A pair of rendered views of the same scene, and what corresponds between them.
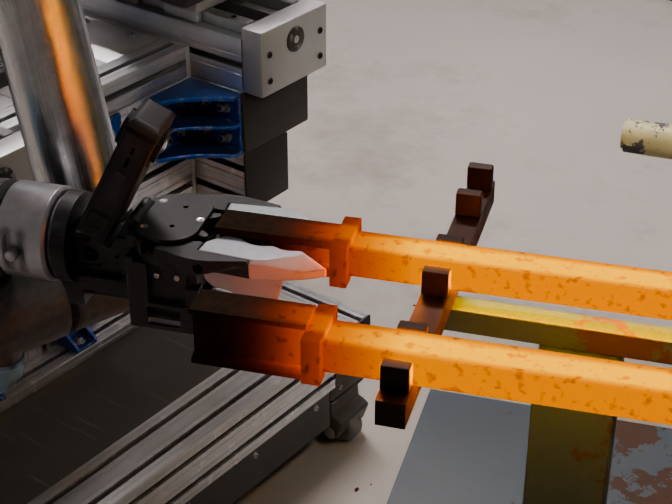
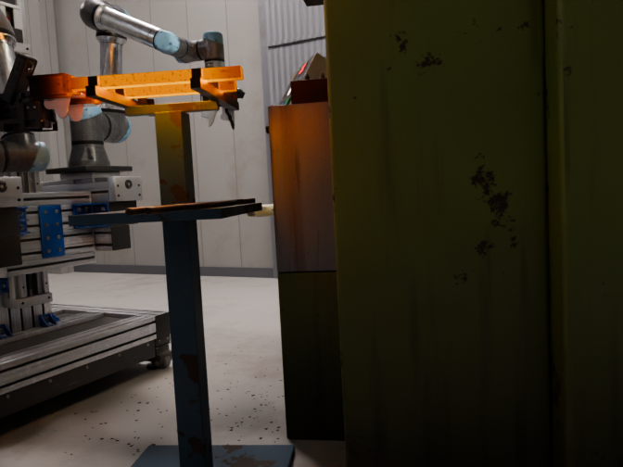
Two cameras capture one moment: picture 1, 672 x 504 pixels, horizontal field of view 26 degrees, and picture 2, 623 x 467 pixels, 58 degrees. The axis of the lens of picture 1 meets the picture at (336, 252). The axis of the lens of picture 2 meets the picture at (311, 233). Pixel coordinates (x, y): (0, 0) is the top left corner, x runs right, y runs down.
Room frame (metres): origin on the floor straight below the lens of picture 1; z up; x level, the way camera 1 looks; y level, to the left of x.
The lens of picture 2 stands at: (-0.42, -0.26, 0.69)
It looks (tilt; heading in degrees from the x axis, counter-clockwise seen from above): 4 degrees down; 350
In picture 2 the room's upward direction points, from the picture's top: 3 degrees counter-clockwise
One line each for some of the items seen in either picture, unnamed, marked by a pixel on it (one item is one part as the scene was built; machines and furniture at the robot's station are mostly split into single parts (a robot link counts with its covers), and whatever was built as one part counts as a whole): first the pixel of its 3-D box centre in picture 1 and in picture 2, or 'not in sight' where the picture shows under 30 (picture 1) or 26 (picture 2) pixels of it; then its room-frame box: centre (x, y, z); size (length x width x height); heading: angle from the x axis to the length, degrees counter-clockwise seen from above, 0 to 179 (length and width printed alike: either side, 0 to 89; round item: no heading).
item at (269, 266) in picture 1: (261, 286); (63, 105); (0.90, 0.05, 0.90); 0.09 x 0.03 x 0.06; 65
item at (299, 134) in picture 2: not in sight; (381, 184); (1.17, -0.74, 0.69); 0.56 x 0.38 x 0.45; 70
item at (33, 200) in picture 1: (42, 233); not in sight; (0.98, 0.23, 0.91); 0.08 x 0.05 x 0.08; 165
